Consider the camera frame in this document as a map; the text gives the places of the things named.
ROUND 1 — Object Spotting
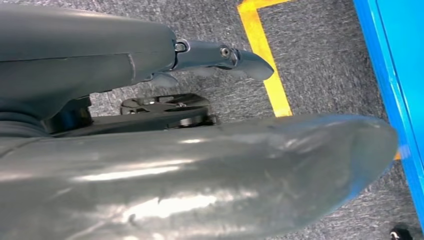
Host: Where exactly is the blue metal shelf rack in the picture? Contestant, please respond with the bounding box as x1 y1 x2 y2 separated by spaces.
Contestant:
352 0 424 240

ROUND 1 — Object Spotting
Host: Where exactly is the yellow floor tape square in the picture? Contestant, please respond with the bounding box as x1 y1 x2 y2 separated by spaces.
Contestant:
236 0 402 162

